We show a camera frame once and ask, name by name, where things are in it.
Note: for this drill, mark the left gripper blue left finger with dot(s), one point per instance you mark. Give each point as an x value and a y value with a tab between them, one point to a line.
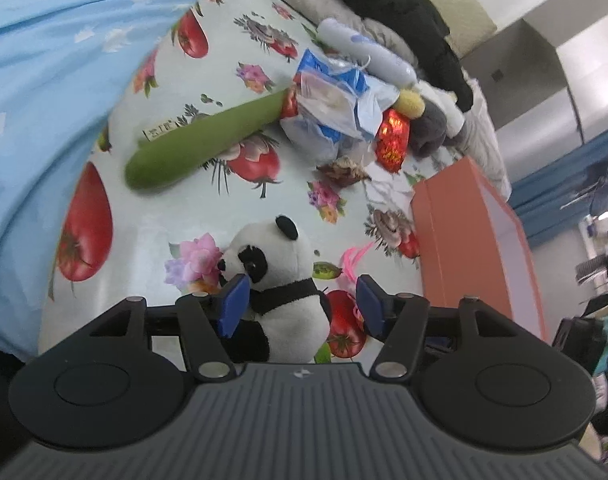
204	321

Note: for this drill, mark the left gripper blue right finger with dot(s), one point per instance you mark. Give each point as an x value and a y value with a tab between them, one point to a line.
398	322

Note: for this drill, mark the pink feathered bird toy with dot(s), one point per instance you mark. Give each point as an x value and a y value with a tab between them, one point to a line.
349	262

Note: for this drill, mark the small panda plush toy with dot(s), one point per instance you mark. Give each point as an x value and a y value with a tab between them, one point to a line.
287	319

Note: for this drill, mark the white paper towel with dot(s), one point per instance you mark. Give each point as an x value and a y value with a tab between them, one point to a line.
386	189

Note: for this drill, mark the floral fruit-print plastic mat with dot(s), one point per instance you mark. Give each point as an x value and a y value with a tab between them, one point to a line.
163	243

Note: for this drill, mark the red foil snack packet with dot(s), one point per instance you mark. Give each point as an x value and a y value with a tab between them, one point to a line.
392	141

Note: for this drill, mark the blue curtain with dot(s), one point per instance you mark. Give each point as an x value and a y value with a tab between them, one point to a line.
556	197

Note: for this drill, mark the grey penguin plush toy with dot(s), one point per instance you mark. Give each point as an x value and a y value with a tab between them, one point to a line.
434	117

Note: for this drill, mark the white lotion bottle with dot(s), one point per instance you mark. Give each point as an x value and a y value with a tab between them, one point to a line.
379	61

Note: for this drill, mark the black clothing pile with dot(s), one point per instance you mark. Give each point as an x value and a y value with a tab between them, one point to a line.
421	26

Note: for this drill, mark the green long-handled massage brush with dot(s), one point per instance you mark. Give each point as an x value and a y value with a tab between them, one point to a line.
179	153

